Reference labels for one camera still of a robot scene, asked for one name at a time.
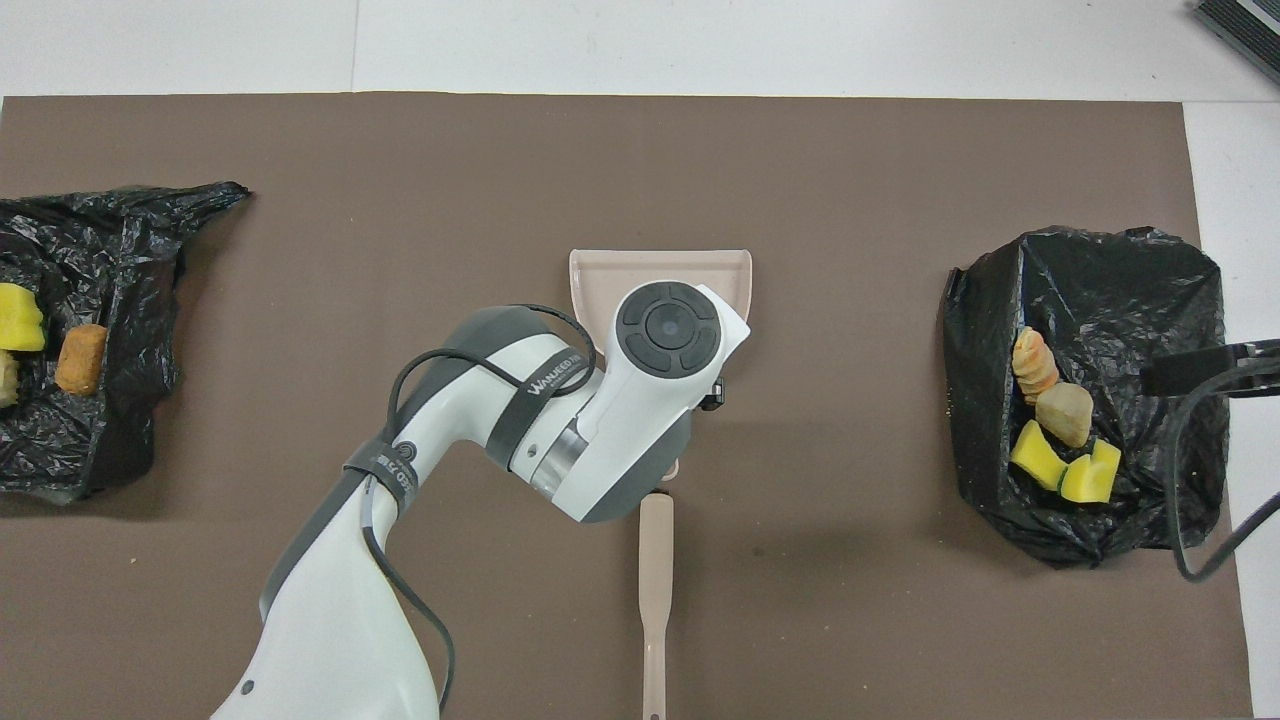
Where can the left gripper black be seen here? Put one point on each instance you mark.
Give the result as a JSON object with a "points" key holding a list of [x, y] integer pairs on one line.
{"points": [[712, 393]]}

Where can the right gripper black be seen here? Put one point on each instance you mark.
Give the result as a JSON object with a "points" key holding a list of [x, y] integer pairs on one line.
{"points": [[1265, 365]]}

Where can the beige foam chunk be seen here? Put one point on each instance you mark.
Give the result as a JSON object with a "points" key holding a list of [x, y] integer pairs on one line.
{"points": [[1063, 413], [7, 380], [1035, 365]]}

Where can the yellow sponge piece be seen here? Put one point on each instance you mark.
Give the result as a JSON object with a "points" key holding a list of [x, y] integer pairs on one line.
{"points": [[20, 320], [1090, 477], [1038, 458]]}

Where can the beige plastic dustpan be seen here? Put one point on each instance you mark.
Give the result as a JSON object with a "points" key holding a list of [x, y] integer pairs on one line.
{"points": [[600, 290]]}

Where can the beige hand brush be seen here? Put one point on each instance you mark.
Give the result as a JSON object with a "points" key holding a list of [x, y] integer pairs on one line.
{"points": [[656, 560]]}

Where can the brown foam chunk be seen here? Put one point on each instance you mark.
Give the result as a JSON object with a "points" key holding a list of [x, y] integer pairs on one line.
{"points": [[80, 360]]}

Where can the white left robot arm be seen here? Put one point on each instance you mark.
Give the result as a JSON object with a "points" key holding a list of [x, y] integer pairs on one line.
{"points": [[640, 400]]}

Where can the left black garbage bag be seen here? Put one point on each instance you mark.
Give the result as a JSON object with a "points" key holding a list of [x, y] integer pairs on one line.
{"points": [[1100, 300]]}

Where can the black garbage bag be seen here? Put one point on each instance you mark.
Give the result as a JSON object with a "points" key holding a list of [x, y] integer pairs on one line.
{"points": [[120, 250], [1100, 300]]}

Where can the dark grey ribbed device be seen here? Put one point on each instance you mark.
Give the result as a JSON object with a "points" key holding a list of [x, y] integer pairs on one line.
{"points": [[1245, 30]]}

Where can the brown table mat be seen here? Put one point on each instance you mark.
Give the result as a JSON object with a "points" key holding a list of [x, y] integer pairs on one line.
{"points": [[400, 200]]}

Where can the right black garbage bag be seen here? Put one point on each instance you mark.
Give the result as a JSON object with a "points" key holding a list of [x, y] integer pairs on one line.
{"points": [[120, 250]]}

